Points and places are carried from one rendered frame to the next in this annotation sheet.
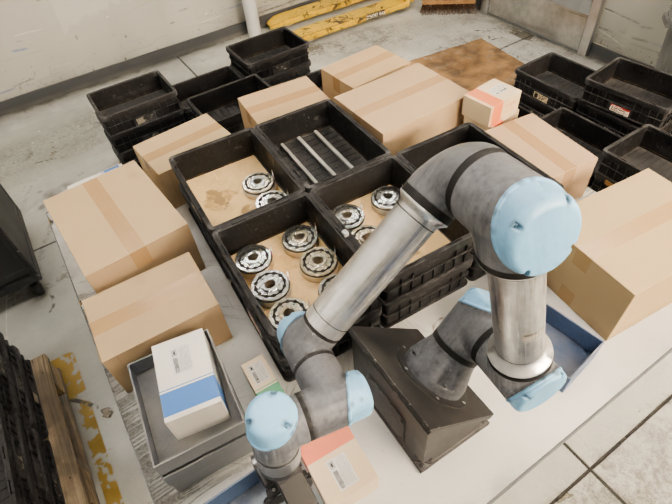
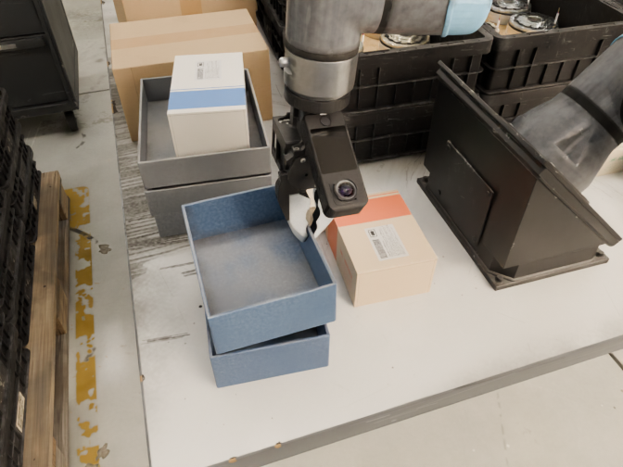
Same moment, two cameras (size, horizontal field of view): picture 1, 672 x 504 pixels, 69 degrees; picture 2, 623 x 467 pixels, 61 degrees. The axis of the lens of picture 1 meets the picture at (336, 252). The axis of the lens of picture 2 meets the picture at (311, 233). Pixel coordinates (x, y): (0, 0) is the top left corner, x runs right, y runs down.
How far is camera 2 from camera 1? 58 cm
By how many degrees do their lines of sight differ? 9
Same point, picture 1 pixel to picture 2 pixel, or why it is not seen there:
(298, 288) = not seen: hidden behind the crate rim
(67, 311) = (95, 150)
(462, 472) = (558, 303)
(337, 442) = (386, 214)
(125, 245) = not seen: outside the picture
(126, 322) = (153, 45)
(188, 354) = (218, 68)
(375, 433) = (437, 238)
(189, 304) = (233, 44)
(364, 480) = (415, 257)
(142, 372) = (156, 101)
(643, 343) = not seen: outside the picture
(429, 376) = (545, 134)
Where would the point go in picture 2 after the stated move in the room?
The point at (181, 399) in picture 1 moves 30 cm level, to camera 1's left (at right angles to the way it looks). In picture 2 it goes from (196, 99) to (23, 82)
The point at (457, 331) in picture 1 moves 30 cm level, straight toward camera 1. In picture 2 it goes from (605, 72) to (539, 183)
